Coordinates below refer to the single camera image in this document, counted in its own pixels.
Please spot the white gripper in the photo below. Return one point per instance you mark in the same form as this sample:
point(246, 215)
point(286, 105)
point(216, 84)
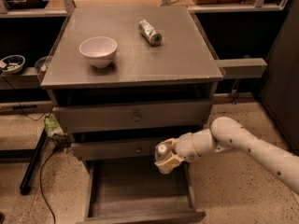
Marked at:
point(184, 147)

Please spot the clear plastic bottle white cap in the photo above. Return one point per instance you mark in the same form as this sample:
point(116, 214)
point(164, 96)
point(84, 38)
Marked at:
point(162, 152)

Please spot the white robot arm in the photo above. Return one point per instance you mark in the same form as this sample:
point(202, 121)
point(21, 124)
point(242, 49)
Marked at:
point(226, 134)

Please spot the grey middle drawer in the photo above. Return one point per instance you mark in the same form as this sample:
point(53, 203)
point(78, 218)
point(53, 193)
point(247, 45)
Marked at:
point(126, 148)

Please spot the grey drawer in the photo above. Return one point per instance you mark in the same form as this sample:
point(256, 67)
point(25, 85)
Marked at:
point(126, 148)
point(111, 117)
point(133, 191)

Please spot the grey top drawer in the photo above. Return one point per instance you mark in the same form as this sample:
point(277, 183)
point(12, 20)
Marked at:
point(111, 117)

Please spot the grey bottom drawer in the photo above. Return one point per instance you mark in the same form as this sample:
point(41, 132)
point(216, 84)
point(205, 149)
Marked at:
point(133, 191)

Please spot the grey drawer cabinet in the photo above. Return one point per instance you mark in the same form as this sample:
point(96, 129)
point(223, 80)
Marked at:
point(180, 68)

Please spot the grey side shelf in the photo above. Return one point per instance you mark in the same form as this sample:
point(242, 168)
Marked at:
point(242, 68)

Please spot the green snack bag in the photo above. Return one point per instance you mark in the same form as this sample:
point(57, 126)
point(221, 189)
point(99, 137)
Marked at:
point(53, 129)

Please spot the white ceramic bowl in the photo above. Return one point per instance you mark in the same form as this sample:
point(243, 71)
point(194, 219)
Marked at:
point(99, 51)

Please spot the silver crushed can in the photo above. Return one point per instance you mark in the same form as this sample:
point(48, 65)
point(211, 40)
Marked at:
point(149, 32)

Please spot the dark cabinet at right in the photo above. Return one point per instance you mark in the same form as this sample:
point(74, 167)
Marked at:
point(279, 88)

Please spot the black metal bar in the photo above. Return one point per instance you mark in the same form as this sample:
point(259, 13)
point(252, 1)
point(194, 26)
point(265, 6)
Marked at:
point(25, 184)

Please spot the small glass bowl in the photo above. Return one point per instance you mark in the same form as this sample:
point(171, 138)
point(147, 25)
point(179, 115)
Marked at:
point(43, 63)

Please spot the grey left bench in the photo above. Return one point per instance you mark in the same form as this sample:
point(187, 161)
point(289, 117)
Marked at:
point(26, 79)

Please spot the blue patterned bowl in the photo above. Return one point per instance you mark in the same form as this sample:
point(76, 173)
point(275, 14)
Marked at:
point(12, 64)

